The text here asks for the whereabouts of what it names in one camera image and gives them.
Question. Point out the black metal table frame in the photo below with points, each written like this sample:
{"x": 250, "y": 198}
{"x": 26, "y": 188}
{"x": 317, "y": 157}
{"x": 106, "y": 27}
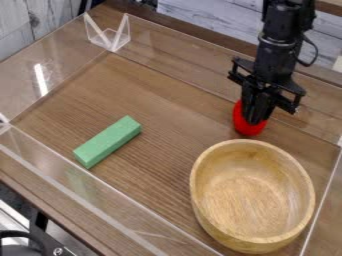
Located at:
{"x": 53, "y": 247}

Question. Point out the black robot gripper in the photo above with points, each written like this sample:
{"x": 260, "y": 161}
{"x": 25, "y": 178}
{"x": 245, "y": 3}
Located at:
{"x": 278, "y": 94}

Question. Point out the clear acrylic corner bracket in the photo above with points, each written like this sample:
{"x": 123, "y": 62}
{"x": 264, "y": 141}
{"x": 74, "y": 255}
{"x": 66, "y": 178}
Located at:
{"x": 110, "y": 39}

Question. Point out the clear acrylic tray walls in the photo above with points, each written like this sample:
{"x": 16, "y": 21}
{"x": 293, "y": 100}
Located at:
{"x": 66, "y": 89}

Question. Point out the green foam block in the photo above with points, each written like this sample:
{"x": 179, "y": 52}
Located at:
{"x": 107, "y": 141}

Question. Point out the red plush strawberry toy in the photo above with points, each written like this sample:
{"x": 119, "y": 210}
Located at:
{"x": 242, "y": 126}

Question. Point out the oval wooden bowl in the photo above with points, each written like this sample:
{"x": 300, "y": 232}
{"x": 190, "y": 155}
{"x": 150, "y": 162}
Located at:
{"x": 253, "y": 195}

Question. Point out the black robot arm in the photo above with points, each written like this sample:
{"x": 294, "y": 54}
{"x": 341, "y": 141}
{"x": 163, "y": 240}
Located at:
{"x": 266, "y": 77}

